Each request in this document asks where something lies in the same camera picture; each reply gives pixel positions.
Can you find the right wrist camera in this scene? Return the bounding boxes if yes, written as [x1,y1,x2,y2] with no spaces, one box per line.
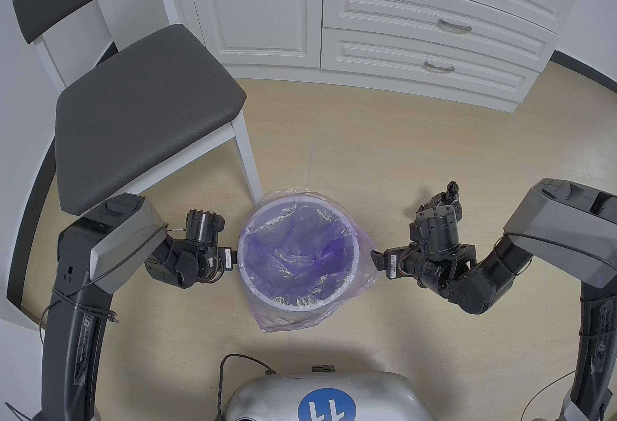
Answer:
[370,246,408,280]

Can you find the white trash bin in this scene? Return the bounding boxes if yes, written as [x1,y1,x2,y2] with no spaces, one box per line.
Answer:
[238,196,361,311]

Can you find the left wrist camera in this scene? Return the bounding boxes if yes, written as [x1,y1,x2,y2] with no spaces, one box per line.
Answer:
[218,246,238,273]

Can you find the black plastic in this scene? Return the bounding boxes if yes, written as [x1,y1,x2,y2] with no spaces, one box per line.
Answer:
[417,180,463,217]

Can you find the white chair grey cushions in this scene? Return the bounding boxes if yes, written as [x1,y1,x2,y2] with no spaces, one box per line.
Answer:
[12,0,267,217]

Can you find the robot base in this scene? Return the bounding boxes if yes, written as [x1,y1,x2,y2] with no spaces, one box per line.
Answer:
[227,363,434,421]

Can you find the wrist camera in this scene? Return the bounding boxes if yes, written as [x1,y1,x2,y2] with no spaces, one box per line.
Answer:
[370,246,408,280]
[218,246,238,273]

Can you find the purple plastic bag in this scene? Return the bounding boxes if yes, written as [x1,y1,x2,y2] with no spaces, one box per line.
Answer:
[237,188,386,334]

